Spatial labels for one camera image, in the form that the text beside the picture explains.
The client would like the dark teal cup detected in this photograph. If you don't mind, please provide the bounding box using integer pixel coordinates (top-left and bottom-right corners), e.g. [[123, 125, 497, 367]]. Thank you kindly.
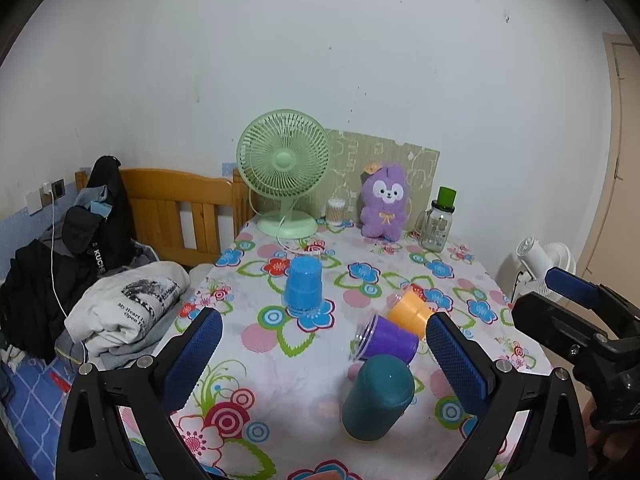
[[341, 354, 416, 442]]

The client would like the orange plastic cup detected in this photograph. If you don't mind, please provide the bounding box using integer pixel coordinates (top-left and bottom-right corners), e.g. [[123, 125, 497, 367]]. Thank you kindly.
[[383, 287, 433, 339]]

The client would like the purple plastic cup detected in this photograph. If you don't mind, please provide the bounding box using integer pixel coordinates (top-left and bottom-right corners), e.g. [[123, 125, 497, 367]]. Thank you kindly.
[[349, 314, 419, 365]]

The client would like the blue plastic cup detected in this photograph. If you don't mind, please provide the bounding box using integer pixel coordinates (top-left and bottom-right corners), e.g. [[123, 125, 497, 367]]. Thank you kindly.
[[283, 256, 322, 313]]

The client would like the person's right hand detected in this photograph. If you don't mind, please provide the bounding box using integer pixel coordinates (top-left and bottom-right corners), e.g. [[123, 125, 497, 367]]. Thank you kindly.
[[582, 398, 639, 470]]

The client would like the beige door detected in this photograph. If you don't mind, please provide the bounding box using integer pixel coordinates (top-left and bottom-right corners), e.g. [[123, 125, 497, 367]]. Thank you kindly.
[[577, 34, 639, 304]]

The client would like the white floor fan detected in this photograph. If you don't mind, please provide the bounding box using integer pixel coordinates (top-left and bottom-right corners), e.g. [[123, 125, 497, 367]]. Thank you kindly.
[[497, 236, 576, 304]]

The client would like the blue checkered bedsheet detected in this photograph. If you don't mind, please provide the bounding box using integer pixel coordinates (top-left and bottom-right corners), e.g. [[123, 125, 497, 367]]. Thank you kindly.
[[1, 358, 75, 479]]

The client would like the white printed t-shirt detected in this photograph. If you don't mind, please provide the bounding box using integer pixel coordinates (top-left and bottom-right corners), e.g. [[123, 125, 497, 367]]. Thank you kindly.
[[64, 261, 190, 356]]

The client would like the glass bottle green cap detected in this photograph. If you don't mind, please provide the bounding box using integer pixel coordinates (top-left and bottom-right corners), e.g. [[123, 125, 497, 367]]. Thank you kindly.
[[416, 186, 457, 252]]

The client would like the black clothes pile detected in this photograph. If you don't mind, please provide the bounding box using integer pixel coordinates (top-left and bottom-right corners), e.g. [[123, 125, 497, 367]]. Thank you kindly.
[[1, 155, 142, 363]]

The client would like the purple plush toy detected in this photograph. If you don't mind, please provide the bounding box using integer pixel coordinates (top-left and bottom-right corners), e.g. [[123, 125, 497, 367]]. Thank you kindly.
[[360, 164, 409, 242]]

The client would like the floral tablecloth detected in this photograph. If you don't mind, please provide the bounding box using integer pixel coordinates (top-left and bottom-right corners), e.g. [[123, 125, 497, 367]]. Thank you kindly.
[[119, 219, 554, 480]]

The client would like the wooden bed headboard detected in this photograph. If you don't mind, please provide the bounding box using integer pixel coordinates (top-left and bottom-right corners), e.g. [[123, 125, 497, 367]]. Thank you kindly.
[[63, 157, 253, 273]]

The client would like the cotton swab jar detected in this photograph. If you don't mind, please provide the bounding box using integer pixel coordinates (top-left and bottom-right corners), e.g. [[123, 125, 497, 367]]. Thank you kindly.
[[326, 197, 346, 226]]

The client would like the patterned beige board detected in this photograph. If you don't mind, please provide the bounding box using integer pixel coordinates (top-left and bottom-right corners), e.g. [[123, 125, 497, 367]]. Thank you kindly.
[[295, 130, 439, 229]]

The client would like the green desk fan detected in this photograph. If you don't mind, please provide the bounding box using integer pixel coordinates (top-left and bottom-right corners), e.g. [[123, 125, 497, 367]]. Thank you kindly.
[[236, 110, 330, 240]]

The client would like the white charging cable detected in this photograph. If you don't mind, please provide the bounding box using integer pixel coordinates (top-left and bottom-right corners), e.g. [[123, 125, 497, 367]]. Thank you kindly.
[[44, 184, 91, 361]]

